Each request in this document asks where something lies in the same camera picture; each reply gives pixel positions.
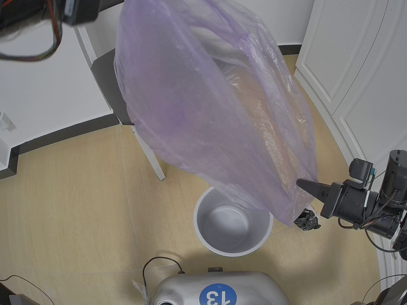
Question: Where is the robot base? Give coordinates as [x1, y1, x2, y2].
[152, 267, 288, 305]

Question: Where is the white trash bin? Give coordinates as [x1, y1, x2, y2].
[194, 186, 274, 257]

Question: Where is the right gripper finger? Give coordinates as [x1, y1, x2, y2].
[296, 179, 333, 203]

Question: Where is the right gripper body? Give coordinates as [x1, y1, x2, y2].
[320, 180, 379, 224]

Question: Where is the crumpled black plastic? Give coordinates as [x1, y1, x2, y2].
[294, 207, 321, 231]

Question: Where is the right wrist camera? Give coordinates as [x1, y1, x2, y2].
[345, 158, 376, 190]

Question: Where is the white chair with grey seat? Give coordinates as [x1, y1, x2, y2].
[74, 0, 167, 181]

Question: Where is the purple plastic bag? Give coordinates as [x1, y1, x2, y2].
[113, 0, 320, 228]

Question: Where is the white wall socket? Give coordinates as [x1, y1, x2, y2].
[0, 111, 16, 132]

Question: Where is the black cable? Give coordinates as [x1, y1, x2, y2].
[363, 226, 407, 254]
[362, 274, 407, 304]
[0, 274, 53, 305]
[142, 257, 186, 295]

